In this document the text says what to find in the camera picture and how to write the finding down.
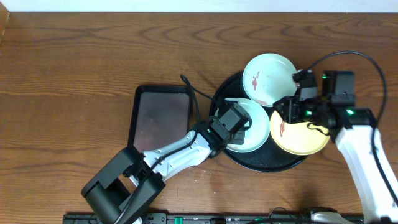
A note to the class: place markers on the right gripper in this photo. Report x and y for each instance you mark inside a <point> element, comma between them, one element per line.
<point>291,104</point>

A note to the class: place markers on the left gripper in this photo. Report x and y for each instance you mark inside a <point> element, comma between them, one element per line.
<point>237,137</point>

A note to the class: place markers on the light blue plate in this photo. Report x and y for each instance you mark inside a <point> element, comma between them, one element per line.
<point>267,78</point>
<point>258,133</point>

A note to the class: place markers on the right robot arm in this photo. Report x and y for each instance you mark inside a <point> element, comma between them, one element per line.
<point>354,132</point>

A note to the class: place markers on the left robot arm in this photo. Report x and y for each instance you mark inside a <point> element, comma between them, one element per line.
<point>125,187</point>

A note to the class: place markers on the black round serving tray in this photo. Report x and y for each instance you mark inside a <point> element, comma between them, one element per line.
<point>269,157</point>

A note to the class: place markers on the black rectangular tray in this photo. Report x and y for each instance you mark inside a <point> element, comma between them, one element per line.
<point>160,116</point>

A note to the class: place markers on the yellow plate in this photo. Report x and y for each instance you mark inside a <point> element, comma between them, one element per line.
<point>298,139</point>

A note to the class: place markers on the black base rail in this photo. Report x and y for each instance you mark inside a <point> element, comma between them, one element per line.
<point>162,218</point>

